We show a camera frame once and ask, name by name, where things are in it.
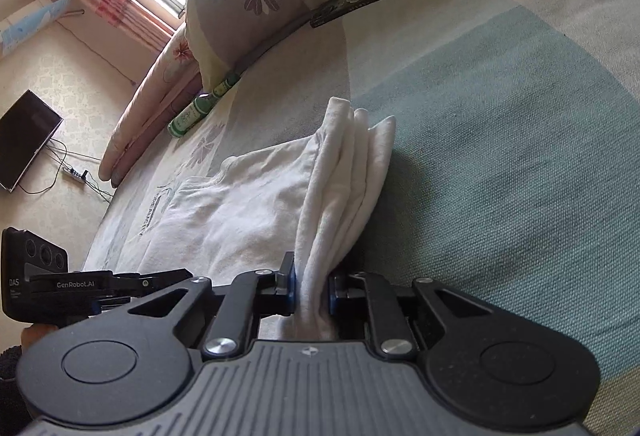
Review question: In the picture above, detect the white air conditioner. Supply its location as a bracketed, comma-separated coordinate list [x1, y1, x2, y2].
[0, 0, 70, 57]

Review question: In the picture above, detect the white long sleeve shirt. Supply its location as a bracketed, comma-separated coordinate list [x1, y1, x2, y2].
[139, 97, 396, 341]

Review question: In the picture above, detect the white power strip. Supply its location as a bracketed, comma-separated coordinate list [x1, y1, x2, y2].
[62, 165, 88, 185]

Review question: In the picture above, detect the pink folded quilt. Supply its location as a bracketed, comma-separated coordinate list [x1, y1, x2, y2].
[99, 24, 203, 187]

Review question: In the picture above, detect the green glass bottle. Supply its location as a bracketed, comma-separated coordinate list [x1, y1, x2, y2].
[167, 72, 241, 138]

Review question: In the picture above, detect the patchwork floral bed sheet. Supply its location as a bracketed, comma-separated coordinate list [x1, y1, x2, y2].
[86, 0, 639, 435]

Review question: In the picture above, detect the person hand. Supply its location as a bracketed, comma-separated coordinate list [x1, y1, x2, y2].
[21, 323, 58, 350]

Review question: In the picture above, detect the black flat television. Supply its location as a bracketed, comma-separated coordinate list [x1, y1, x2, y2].
[0, 90, 63, 193]

